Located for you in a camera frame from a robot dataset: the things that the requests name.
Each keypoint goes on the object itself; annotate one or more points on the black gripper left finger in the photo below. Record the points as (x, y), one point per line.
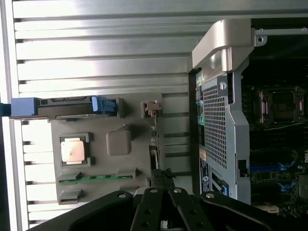
(149, 211)

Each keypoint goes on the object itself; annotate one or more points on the green RAM stick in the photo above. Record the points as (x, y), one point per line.
(96, 179)

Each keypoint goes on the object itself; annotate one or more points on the hard disk blue carrier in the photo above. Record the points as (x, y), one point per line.
(67, 107)

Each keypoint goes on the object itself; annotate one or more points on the black open PC case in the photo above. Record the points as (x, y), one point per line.
(216, 134)

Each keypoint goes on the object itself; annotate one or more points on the blue expansion slot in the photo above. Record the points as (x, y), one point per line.
(269, 165)

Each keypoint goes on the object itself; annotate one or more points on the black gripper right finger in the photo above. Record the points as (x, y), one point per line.
(185, 209)

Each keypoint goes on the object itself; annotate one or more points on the grey parts rack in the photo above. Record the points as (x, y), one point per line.
(134, 163)

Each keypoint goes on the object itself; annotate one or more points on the green motherboard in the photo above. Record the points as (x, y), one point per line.
(264, 149)

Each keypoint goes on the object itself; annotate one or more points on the silver CPU chip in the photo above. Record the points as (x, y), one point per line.
(72, 150)

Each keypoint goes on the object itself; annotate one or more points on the metal CPU socket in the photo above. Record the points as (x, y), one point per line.
(279, 106)

